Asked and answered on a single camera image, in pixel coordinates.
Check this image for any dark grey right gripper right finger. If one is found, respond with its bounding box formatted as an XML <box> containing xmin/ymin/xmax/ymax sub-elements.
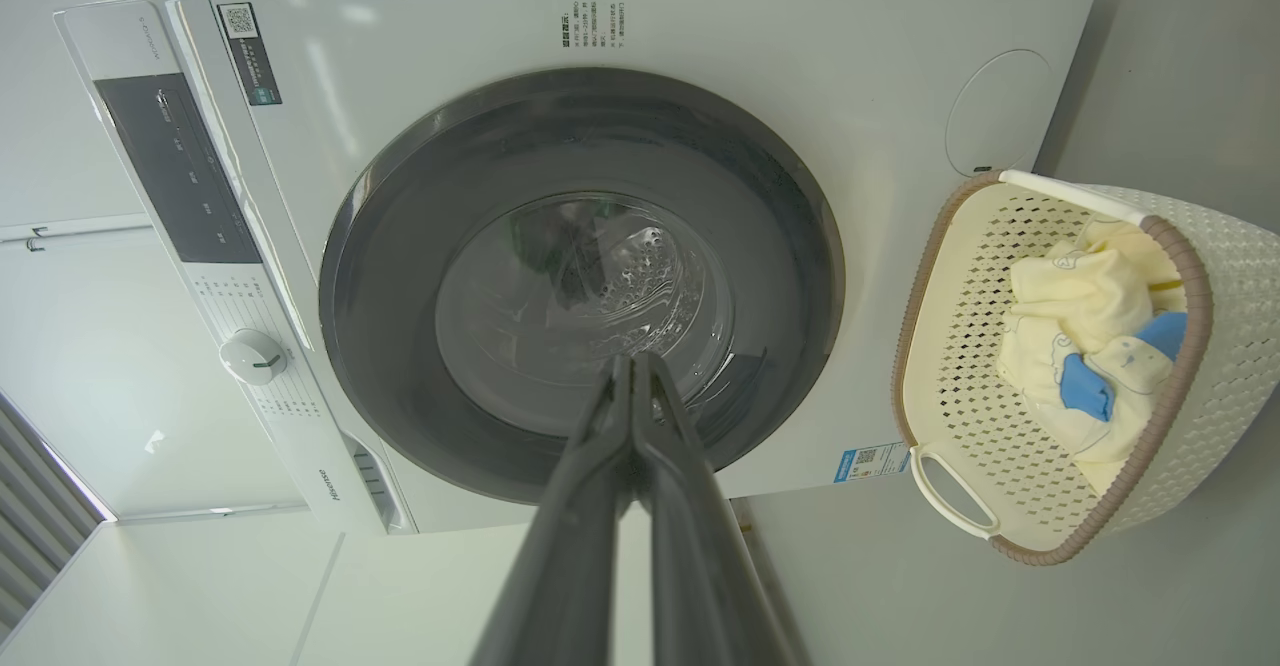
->
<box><xmin>633</xmin><ymin>351</ymin><xmax>813</xmax><ymax>666</ymax></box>

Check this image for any round dark glass washer door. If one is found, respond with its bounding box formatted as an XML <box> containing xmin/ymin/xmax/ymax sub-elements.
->
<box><xmin>318</xmin><ymin>66</ymin><xmax>846</xmax><ymax>505</ymax></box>

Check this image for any cream perforated basket brown rim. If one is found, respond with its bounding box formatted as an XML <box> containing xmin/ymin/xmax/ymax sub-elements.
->
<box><xmin>892</xmin><ymin>169</ymin><xmax>1280</xmax><ymax>567</ymax></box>

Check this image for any blue energy label sticker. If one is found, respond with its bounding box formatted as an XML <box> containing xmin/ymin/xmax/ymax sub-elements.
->
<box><xmin>833</xmin><ymin>443</ymin><xmax>911</xmax><ymax>484</ymax></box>

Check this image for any black QR code sticker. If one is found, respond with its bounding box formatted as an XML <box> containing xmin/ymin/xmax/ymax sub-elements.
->
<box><xmin>217</xmin><ymin>2</ymin><xmax>283</xmax><ymax>107</ymax></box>

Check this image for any white front-load washing machine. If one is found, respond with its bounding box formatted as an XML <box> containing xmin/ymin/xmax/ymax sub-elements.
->
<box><xmin>55</xmin><ymin>0</ymin><xmax>1098</xmax><ymax>537</ymax></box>

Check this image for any grey slatted panel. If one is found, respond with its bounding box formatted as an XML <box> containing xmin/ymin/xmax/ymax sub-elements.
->
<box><xmin>0</xmin><ymin>391</ymin><xmax>116</xmax><ymax>637</ymax></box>

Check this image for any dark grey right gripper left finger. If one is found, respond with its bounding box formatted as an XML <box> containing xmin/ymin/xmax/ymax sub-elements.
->
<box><xmin>470</xmin><ymin>352</ymin><xmax>636</xmax><ymax>666</ymax></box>

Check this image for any cream garment with blue cuffs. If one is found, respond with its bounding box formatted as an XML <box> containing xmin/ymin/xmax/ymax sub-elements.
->
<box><xmin>1008</xmin><ymin>218</ymin><xmax>1187</xmax><ymax>352</ymax></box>
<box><xmin>997</xmin><ymin>311</ymin><xmax>1189</xmax><ymax>495</ymax></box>

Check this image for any white washing machine dial knob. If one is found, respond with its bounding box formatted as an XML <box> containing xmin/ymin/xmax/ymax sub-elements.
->
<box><xmin>218</xmin><ymin>328</ymin><xmax>289</xmax><ymax>387</ymax></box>

